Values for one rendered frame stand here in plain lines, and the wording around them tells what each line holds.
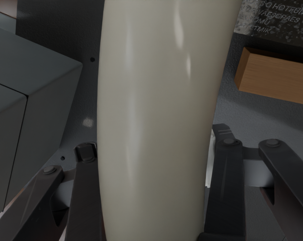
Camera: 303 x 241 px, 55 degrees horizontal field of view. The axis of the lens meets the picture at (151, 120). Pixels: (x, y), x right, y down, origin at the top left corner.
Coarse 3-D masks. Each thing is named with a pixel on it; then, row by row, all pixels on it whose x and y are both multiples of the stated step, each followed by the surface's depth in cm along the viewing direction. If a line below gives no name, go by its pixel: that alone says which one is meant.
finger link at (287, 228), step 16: (272, 144) 13; (272, 160) 12; (288, 160) 12; (288, 176) 11; (272, 192) 13; (288, 192) 10; (272, 208) 12; (288, 208) 10; (288, 224) 11; (288, 240) 11
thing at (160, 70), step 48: (144, 0) 5; (192, 0) 5; (240, 0) 6; (144, 48) 6; (192, 48) 6; (144, 96) 6; (192, 96) 6; (144, 144) 6; (192, 144) 7; (144, 192) 7; (192, 192) 7; (144, 240) 7; (192, 240) 8
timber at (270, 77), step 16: (240, 64) 95; (256, 64) 86; (272, 64) 86; (288, 64) 85; (240, 80) 89; (256, 80) 88; (272, 80) 87; (288, 80) 87; (272, 96) 89; (288, 96) 88
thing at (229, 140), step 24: (216, 144) 14; (240, 144) 14; (216, 168) 12; (240, 168) 12; (216, 192) 10; (240, 192) 10; (216, 216) 9; (240, 216) 9; (216, 240) 8; (240, 240) 8
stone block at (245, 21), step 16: (256, 0) 33; (272, 0) 33; (288, 0) 32; (240, 16) 36; (256, 16) 36; (272, 16) 35; (288, 16) 34; (240, 32) 39; (256, 32) 38; (272, 32) 37; (288, 32) 36
